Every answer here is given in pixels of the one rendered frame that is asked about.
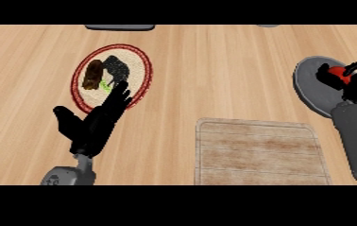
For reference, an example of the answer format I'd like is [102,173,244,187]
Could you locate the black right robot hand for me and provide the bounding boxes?
[316,61,357,104]

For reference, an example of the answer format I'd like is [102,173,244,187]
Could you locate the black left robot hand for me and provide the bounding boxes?
[52,79,135,159]

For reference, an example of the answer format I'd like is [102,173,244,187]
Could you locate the red tomato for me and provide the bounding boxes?
[328,65,353,81]

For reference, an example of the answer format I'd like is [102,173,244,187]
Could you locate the wooden cutting board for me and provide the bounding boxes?
[194,117,334,186]

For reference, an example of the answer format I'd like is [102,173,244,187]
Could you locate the green food piece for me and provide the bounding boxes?
[99,79,116,94]

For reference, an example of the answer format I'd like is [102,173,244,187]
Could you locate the brown food piece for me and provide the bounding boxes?
[82,59,105,91]

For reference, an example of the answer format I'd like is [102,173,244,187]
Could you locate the red-rimmed round plate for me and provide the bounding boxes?
[70,43,154,114]

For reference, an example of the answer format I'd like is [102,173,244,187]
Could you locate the dark grey flat appliance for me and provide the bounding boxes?
[85,24,157,31]

